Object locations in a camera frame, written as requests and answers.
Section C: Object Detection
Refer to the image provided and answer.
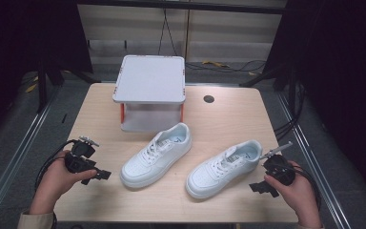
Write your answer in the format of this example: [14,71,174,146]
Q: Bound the black floor cables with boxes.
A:
[185,59,268,73]

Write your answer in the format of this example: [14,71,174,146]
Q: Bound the white sneaker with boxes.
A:
[119,122,193,189]
[185,138,264,200]

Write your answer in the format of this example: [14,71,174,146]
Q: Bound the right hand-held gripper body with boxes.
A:
[259,141,296,187]

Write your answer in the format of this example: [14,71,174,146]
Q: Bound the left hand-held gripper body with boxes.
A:
[64,135,100,175]

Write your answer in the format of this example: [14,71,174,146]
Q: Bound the yellow tape strip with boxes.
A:
[24,75,40,94]
[202,60,231,69]

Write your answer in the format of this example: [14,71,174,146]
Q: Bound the hand-held gripper black cable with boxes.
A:
[293,164,322,212]
[33,138,77,193]

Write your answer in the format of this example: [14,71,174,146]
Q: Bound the person's left hand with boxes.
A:
[28,150,98,216]

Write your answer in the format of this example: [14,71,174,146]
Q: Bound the right hand-held gripper black cable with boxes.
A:
[293,164,322,212]

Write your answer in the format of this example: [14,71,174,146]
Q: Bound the person's right hand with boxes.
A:
[263,159,323,229]

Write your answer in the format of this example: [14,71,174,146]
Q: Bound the left hand-held gripper black cable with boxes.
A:
[33,138,77,193]

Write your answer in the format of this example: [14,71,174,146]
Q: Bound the black metal stand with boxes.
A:
[36,61,93,114]

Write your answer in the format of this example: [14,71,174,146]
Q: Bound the black cable bundle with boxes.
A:
[273,79,307,141]

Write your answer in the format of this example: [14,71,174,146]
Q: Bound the metal floor rail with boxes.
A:
[0,92,61,223]
[275,90,354,229]

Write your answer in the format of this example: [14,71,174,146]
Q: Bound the hanging black cable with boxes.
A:
[157,9,179,57]

